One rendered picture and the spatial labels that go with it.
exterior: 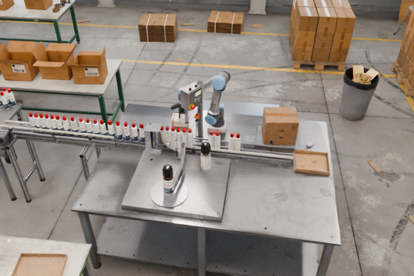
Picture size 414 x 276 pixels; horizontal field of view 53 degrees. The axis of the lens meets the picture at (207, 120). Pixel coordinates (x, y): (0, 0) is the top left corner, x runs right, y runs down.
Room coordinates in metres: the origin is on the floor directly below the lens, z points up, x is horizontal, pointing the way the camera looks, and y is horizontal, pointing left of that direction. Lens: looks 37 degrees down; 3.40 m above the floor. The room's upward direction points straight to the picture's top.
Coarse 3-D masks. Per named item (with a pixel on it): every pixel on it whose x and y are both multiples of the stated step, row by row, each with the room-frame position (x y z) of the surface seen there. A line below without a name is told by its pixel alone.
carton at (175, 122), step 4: (172, 116) 3.31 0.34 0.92; (176, 116) 3.31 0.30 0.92; (184, 116) 3.31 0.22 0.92; (188, 116) 3.31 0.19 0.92; (172, 120) 3.25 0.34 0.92; (176, 120) 3.25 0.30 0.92; (184, 120) 3.25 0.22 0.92; (172, 124) 3.25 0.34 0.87; (176, 124) 3.25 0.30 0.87; (180, 124) 3.25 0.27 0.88; (184, 124) 3.24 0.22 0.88
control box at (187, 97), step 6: (192, 84) 3.04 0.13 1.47; (186, 90) 2.95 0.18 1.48; (192, 90) 2.95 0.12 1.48; (186, 96) 2.92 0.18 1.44; (192, 96) 2.94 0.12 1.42; (198, 96) 2.99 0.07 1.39; (186, 102) 2.92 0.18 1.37; (192, 102) 2.93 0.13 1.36; (198, 102) 2.99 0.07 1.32; (186, 108) 2.92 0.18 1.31
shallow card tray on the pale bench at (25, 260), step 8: (24, 256) 1.78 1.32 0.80; (32, 256) 1.78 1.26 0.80; (40, 256) 1.78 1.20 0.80; (48, 256) 1.78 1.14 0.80; (56, 256) 1.78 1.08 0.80; (64, 256) 1.78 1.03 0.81; (16, 264) 1.70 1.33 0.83; (24, 264) 1.72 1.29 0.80; (32, 264) 1.72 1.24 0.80; (40, 264) 1.72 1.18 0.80; (48, 264) 1.72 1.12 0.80; (56, 264) 1.72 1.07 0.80; (64, 264) 1.70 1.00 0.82; (16, 272) 1.65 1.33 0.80; (24, 272) 1.65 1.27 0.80; (32, 272) 1.65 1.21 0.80; (40, 272) 1.65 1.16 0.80; (48, 272) 1.65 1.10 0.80; (56, 272) 1.65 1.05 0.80
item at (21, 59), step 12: (0, 48) 4.36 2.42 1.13; (12, 48) 4.51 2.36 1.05; (24, 48) 4.51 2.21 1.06; (0, 60) 4.14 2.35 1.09; (12, 60) 4.11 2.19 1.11; (24, 60) 4.48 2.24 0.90; (36, 60) 4.41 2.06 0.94; (12, 72) 4.22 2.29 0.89; (24, 72) 4.21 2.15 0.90; (36, 72) 4.37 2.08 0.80
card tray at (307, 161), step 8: (296, 152) 2.89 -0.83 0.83; (304, 152) 2.88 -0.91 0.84; (312, 152) 2.86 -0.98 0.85; (320, 152) 2.85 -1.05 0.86; (296, 160) 2.78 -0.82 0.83; (304, 160) 2.78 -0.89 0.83; (312, 160) 2.78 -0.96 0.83; (320, 160) 2.78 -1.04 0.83; (328, 160) 2.74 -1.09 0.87; (296, 168) 2.64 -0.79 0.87; (304, 168) 2.67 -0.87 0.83; (312, 168) 2.67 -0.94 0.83; (320, 168) 2.67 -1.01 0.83; (328, 168) 2.66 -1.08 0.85
